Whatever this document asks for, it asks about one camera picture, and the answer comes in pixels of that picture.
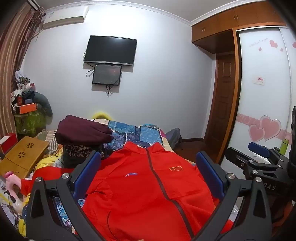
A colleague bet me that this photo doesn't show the folded maroon garment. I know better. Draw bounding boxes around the folded maroon garment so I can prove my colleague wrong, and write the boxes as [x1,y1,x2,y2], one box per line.
[55,115,115,145]

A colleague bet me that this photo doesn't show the red box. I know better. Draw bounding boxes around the red box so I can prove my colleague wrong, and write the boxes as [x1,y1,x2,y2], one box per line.
[0,133,18,154]

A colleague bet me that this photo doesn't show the white air conditioner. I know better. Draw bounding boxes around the white air conditioner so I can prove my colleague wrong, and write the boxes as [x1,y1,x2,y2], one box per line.
[42,6,89,29]

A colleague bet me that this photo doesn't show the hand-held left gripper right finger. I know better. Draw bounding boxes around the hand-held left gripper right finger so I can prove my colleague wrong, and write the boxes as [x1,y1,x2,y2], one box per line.
[196,151,272,241]

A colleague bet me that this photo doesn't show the orange box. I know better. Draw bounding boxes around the orange box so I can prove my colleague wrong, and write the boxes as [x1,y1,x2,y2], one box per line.
[19,103,37,114]

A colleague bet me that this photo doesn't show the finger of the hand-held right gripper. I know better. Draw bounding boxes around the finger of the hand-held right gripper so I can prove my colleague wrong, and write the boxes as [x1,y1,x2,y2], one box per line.
[225,147,285,179]
[248,142,289,165]

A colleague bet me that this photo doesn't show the grey backpack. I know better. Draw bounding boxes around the grey backpack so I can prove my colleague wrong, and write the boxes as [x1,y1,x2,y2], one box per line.
[165,128,183,150]

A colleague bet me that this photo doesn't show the yellow cloth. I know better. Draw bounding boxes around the yellow cloth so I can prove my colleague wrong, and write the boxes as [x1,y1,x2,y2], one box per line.
[35,152,64,173]

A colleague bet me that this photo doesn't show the yellow plush object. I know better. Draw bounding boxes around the yellow plush object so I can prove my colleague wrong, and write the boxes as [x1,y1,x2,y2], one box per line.
[91,112,111,120]

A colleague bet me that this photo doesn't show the pink plush toy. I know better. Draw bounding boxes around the pink plush toy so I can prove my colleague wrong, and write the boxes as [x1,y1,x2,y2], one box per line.
[3,171,22,197]

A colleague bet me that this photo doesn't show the black wall television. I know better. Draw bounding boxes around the black wall television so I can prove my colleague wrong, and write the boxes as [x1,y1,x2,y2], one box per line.
[84,35,137,67]

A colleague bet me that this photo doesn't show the brown striped curtain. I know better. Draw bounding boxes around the brown striped curtain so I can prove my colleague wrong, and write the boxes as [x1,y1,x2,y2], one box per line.
[0,0,45,139]

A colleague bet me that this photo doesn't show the dark grey garment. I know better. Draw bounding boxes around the dark grey garment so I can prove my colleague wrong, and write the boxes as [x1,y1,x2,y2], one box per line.
[35,93,53,118]

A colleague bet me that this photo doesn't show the red zip jacket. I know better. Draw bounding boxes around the red zip jacket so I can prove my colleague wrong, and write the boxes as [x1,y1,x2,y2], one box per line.
[22,141,234,241]

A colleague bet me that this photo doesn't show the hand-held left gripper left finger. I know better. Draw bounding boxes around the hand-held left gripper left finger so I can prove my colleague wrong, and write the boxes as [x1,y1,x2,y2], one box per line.
[25,150,109,241]

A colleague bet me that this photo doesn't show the wooden folding lap table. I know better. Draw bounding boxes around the wooden folding lap table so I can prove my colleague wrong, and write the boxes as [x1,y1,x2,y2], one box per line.
[0,136,50,179]

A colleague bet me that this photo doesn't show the brown wooden door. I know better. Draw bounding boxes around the brown wooden door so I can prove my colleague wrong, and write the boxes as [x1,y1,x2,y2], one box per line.
[203,52,236,160]

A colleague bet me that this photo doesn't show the wooden wardrobe with white doors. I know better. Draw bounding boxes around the wooden wardrobe with white doors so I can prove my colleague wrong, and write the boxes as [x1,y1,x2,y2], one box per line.
[191,1,296,167]

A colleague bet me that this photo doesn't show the green patterned cloth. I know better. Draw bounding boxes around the green patterned cloth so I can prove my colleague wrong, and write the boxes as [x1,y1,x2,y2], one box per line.
[14,109,47,135]

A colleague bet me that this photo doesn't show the folded dark patterned garment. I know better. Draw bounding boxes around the folded dark patterned garment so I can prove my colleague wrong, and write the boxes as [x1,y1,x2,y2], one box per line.
[62,142,111,168]

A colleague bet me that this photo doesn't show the small black wall monitor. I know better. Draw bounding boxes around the small black wall monitor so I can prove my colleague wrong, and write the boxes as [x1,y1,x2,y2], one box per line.
[92,64,122,86]

